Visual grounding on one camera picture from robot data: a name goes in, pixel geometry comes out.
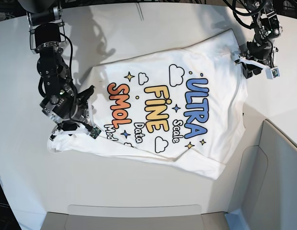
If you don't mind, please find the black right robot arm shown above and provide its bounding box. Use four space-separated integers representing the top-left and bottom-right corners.
19 0 101 140

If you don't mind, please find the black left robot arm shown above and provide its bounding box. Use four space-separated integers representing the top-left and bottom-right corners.
224 0 282 79

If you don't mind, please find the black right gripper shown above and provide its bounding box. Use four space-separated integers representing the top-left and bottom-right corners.
49 85 95 141

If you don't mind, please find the white t-shirt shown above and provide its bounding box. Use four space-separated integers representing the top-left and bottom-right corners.
48 30 248 180

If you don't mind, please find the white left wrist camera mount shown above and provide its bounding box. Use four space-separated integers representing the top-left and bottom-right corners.
245 58 280 80

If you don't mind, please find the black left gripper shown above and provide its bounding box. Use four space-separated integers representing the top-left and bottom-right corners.
232 40 274 79

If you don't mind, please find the grey box right side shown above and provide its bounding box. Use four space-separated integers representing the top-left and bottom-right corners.
225 120 297 230

